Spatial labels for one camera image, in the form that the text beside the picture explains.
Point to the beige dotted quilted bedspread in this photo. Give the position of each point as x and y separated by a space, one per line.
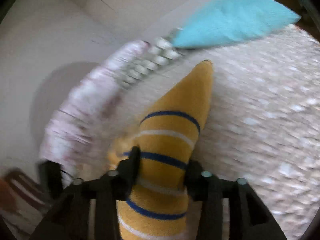
263 121

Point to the turquoise pillow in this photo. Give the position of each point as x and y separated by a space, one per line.
224 22

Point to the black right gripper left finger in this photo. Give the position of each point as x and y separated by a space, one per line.
69 216

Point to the white glossy wardrobe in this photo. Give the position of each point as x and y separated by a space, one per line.
52 30

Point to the yellow striped knit garment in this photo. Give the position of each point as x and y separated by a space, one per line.
166 136

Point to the pink floral comforter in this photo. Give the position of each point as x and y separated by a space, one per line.
70 138

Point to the olive sheep print pillow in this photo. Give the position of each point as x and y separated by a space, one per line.
160 54

